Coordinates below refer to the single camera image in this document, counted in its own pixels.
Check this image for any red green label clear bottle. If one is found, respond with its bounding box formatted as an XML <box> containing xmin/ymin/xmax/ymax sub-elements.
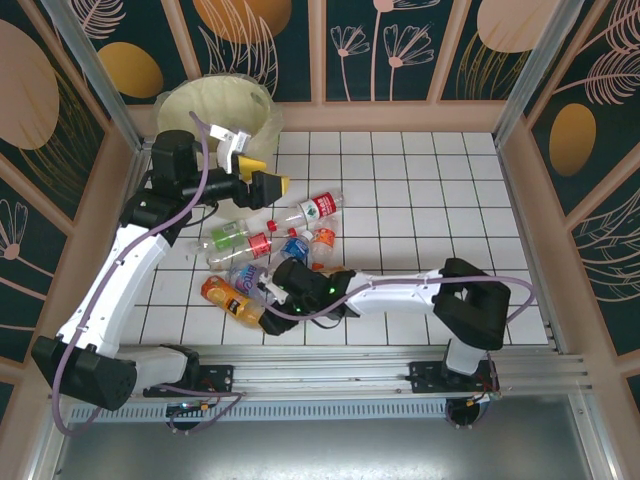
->
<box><xmin>266</xmin><ymin>188</ymin><xmax>347</xmax><ymax>232</ymax></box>

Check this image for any aluminium frame post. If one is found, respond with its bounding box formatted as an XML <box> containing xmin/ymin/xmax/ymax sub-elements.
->
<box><xmin>42</xmin><ymin>0</ymin><xmax>146</xmax><ymax>154</ymax></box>
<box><xmin>492</xmin><ymin>0</ymin><xmax>586</xmax><ymax>146</ymax></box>

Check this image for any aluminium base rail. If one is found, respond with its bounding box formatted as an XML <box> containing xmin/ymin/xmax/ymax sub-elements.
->
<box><xmin>49</xmin><ymin>344</ymin><xmax>589</xmax><ymax>401</ymax></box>

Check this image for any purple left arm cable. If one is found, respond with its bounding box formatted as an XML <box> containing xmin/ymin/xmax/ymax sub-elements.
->
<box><xmin>52</xmin><ymin>110</ymin><xmax>247</xmax><ymax>437</ymax></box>

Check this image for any orange juice bottle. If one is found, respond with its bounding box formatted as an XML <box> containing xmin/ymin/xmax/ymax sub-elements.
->
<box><xmin>200</xmin><ymin>275</ymin><xmax>269</xmax><ymax>331</ymax></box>

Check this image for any white lined trash bin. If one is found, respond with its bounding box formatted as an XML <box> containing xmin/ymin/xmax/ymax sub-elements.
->
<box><xmin>153</xmin><ymin>73</ymin><xmax>285</xmax><ymax>166</ymax></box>

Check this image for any small orange label bottle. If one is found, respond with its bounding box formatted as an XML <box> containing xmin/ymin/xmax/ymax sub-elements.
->
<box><xmin>309</xmin><ymin>227</ymin><xmax>337</xmax><ymax>271</ymax></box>

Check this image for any grey slotted cable duct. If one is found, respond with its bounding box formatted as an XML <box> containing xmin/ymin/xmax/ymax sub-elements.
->
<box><xmin>67</xmin><ymin>402</ymin><xmax>454</xmax><ymax>425</ymax></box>

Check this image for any large blue purple label bottle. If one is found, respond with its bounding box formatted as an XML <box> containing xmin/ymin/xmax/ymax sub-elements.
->
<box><xmin>227</xmin><ymin>263</ymin><xmax>281</xmax><ymax>306</ymax></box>

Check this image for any red label red cap bottle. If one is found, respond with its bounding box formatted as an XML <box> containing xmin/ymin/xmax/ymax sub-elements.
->
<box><xmin>206</xmin><ymin>227</ymin><xmax>298</xmax><ymax>271</ymax></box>

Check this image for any small blue label bottle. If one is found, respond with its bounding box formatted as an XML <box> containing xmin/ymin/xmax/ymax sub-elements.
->
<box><xmin>269</xmin><ymin>230</ymin><xmax>315</xmax><ymax>271</ymax></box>

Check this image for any aluminium side rail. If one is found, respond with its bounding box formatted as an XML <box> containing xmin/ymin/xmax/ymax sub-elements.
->
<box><xmin>492</xmin><ymin>137</ymin><xmax>589</xmax><ymax>364</ymax></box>
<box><xmin>74</xmin><ymin>139</ymin><xmax>154</xmax><ymax>364</ymax></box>

